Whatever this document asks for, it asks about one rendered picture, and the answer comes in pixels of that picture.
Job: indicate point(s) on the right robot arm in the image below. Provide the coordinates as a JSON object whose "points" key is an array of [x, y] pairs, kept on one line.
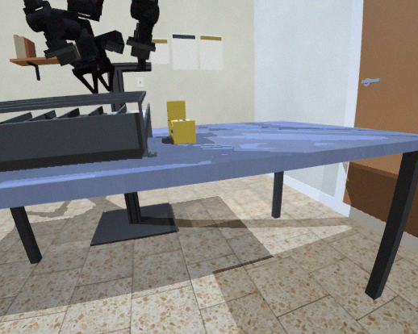
{"points": [[37, 21]]}

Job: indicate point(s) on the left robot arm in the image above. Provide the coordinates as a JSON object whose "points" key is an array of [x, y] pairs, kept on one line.
{"points": [[65, 25]]}

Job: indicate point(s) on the dark grey long flat panel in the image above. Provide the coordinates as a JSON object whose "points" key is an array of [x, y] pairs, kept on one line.
{"points": [[68, 136]]}

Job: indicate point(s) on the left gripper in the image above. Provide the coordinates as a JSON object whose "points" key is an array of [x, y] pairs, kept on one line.
{"points": [[85, 65]]}

